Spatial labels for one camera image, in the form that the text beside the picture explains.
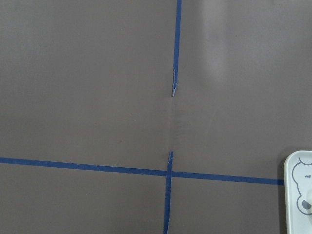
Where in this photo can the cream bear tray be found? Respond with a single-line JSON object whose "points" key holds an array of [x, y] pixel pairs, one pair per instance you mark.
{"points": [[298, 180]]}

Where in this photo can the white plastic spoon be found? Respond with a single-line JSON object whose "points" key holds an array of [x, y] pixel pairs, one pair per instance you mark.
{"points": [[308, 200]]}

